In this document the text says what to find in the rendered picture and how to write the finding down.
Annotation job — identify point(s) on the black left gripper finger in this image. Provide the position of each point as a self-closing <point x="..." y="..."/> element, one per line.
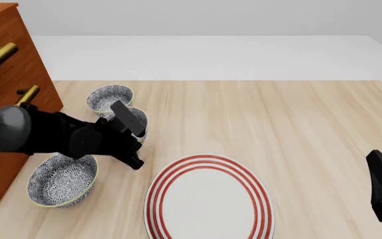
<point x="139" y="140"/>

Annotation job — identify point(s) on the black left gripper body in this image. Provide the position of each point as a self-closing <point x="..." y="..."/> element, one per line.
<point x="121" y="147"/>

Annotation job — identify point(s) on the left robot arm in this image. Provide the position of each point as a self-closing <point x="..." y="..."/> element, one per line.
<point x="45" y="132"/>

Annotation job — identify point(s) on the black white patterned bowl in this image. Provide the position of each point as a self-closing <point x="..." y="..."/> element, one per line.
<point x="141" y="118"/>
<point x="108" y="99"/>
<point x="61" y="183"/>

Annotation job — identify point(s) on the white plate with red rings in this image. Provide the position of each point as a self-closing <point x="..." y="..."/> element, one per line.
<point x="209" y="199"/>

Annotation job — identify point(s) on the wooden cabinet drawer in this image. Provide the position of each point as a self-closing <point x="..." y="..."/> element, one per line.
<point x="10" y="30"/>
<point x="43" y="84"/>

